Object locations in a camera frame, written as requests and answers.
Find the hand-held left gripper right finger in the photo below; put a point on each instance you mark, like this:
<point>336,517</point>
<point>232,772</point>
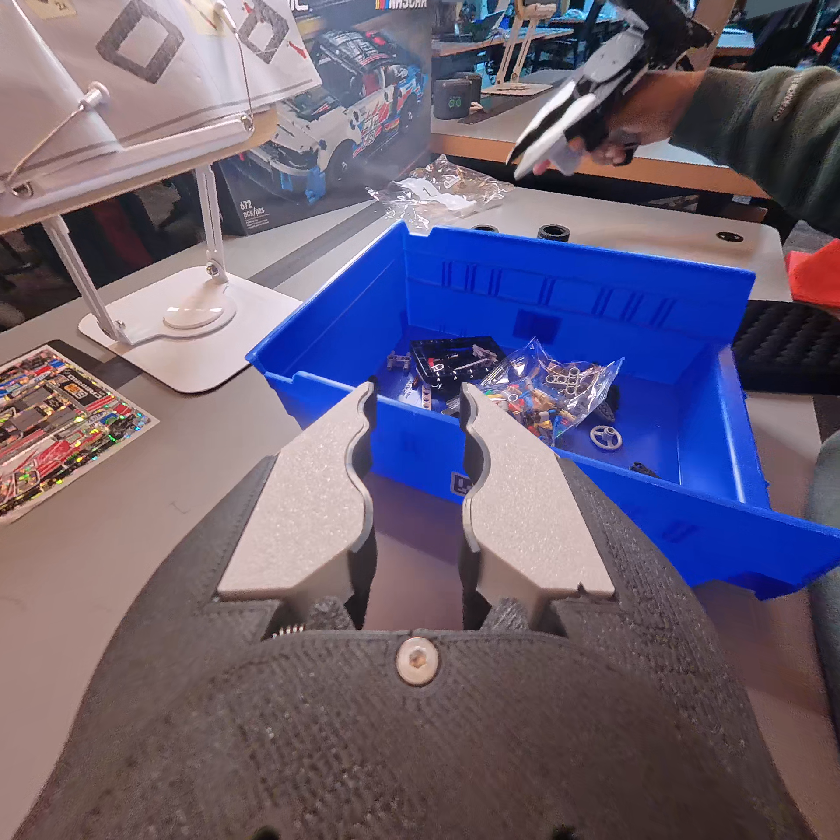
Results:
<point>531,525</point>

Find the blue bin with tag label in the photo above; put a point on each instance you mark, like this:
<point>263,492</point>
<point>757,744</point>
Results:
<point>682,426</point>

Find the person's right forearm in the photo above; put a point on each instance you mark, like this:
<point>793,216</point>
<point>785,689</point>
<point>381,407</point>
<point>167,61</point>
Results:
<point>774,131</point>

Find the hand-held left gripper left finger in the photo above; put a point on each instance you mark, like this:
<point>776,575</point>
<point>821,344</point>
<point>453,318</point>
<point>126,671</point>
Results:
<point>295,525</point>

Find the lego instruction booklet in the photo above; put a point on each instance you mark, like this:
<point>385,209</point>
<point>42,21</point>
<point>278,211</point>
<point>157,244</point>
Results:
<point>164,98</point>

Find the black device with green lights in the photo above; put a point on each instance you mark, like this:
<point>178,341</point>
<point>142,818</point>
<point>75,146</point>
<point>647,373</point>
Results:
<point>459,98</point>

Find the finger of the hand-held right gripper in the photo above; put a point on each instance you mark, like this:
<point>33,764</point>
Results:
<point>568,154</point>
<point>610,59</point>

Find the white book stand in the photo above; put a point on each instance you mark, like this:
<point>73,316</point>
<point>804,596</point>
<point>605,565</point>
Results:
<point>197,354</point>

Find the clear bag of small lego pieces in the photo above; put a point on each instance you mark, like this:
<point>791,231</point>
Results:
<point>558,394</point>

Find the wooden stand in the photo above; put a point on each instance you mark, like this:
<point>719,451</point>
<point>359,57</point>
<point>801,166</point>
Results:
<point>515,49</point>

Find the empty clear plastic bag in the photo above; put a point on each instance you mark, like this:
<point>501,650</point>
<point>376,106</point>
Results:
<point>453,190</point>

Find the small grey lego connector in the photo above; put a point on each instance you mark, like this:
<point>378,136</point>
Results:
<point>399,361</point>

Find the wood edged background desk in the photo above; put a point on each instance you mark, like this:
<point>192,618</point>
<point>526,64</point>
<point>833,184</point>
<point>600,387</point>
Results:
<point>499,134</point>

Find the black lego frame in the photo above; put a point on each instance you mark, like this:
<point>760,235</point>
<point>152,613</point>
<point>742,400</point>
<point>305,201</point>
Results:
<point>433,367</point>

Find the black lego beam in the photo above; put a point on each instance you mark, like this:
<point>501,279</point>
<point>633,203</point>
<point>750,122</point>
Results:
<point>644,469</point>

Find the lego set box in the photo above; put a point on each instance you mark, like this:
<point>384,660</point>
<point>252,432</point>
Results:
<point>367,131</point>

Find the grey lego steering wheel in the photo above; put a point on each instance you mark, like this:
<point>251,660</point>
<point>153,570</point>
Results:
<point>606,439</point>

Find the orange cloth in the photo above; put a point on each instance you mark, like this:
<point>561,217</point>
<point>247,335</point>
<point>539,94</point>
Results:
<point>814,275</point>

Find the holographic sticker sheet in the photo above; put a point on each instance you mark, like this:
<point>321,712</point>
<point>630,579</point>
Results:
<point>59,426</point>

